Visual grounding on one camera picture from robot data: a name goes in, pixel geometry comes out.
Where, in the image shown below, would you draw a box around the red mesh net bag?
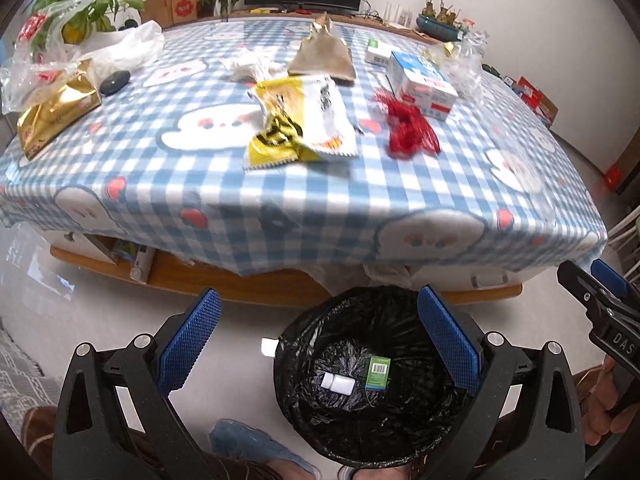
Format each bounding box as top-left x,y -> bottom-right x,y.
373,90 -> 440,159

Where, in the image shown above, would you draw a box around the blue white milk carton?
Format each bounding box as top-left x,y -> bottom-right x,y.
386,51 -> 458,122

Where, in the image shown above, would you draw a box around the green white medicine box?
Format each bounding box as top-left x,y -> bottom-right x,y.
363,38 -> 393,67

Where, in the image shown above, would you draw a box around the yellow white snack bag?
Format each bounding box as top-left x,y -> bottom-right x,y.
244,75 -> 359,170

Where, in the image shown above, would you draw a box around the white tissue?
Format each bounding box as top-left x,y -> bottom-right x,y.
220,47 -> 288,82

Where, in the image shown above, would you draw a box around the black-lined trash bin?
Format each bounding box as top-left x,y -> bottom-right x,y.
273,286 -> 470,468

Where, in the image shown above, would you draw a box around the person's right hand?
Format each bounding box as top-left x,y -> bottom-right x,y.
574,356 -> 639,446

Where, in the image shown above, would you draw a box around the grey patterned rug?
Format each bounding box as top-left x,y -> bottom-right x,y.
0,327 -> 61,439

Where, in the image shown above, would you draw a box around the blue sock foot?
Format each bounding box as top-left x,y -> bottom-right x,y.
208,419 -> 322,479

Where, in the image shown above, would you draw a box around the small green box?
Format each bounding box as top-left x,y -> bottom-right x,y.
364,356 -> 390,391

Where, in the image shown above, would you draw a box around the colourful boxes on floor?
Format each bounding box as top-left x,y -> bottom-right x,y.
502,76 -> 559,128

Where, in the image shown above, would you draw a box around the small white bottle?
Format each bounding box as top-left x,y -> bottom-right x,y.
320,372 -> 356,396

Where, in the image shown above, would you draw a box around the clear crumpled plastic bag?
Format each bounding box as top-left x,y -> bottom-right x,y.
423,32 -> 489,104

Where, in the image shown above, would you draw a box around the blue bonsai planter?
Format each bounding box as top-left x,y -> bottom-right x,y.
416,0 -> 470,42

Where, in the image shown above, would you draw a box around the gold foil bag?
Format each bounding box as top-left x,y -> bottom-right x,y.
17,58 -> 101,160

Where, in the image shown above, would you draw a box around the blue checkered tablecloth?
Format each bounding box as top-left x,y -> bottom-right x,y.
1,18 -> 606,274

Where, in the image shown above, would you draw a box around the black oval remote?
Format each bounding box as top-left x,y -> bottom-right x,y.
99,70 -> 131,96

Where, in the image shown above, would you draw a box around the brown gold paper bag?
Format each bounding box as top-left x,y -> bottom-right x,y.
288,13 -> 357,84

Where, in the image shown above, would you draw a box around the white plastic bag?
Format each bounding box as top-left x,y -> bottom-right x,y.
78,21 -> 165,82

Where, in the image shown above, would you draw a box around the clear bag with red print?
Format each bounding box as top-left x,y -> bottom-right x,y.
1,15 -> 79,115

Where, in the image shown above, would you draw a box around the green potted plant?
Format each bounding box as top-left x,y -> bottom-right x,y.
21,0 -> 144,52

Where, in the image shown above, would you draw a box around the cardboard box red logo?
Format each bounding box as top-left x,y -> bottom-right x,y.
140,0 -> 198,28

